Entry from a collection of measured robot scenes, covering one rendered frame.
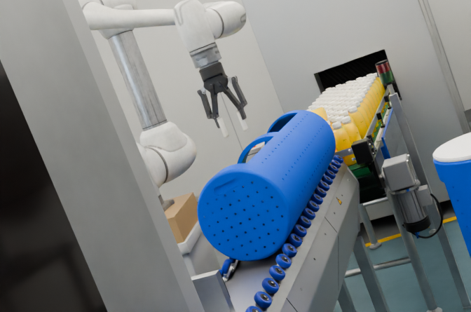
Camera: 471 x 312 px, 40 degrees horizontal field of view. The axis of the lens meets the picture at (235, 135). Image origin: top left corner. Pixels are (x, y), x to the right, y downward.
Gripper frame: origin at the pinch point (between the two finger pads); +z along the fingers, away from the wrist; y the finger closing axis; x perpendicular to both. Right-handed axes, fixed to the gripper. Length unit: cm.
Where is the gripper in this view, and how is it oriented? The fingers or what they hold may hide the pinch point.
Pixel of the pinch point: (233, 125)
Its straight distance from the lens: 204.7
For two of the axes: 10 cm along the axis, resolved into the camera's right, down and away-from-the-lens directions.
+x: 2.9, -2.3, 9.3
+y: 8.8, -3.1, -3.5
